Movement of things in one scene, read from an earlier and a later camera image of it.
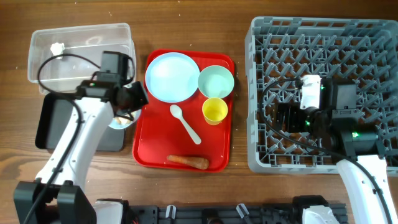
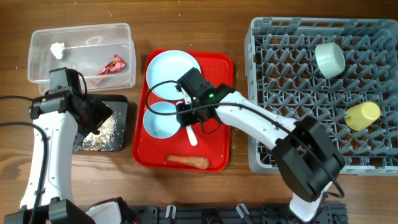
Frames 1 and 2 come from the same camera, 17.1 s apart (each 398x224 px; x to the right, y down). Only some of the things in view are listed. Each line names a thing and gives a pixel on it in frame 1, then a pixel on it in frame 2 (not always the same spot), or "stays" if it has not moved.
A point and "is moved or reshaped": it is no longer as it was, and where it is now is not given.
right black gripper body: (286, 117) → (185, 117)
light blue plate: (172, 78) stays
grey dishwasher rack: (280, 50) stays
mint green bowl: (216, 81) → (330, 58)
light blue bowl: (124, 118) → (161, 126)
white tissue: (58, 48) stays
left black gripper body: (137, 97) → (94, 112)
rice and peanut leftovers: (121, 120) → (104, 140)
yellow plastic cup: (214, 110) is moved or reshaped
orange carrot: (199, 163) stays
